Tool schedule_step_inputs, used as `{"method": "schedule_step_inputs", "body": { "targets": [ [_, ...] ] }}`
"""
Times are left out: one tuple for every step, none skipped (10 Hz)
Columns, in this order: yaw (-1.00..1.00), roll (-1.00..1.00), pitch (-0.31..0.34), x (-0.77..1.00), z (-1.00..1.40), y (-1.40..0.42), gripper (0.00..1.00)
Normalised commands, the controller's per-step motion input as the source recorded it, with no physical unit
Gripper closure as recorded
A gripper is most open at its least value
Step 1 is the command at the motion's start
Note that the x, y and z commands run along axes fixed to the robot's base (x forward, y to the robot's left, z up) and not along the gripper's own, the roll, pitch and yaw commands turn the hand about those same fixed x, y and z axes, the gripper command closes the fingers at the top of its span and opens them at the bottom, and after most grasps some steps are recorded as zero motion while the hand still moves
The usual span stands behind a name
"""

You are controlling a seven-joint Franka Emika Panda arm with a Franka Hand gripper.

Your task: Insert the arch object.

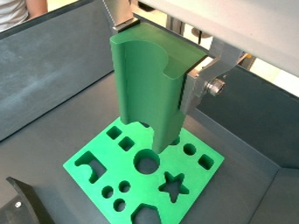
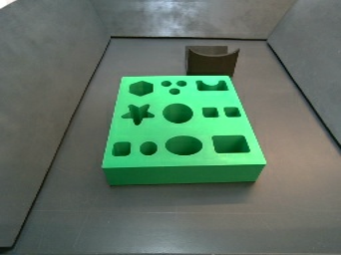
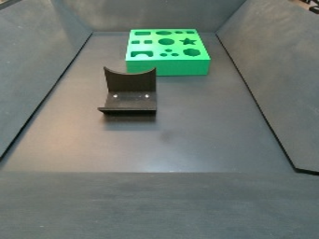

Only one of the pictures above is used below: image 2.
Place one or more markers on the green shape sorter block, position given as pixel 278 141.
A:
pixel 181 131

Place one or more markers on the dark grey arch block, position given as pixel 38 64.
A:
pixel 210 60

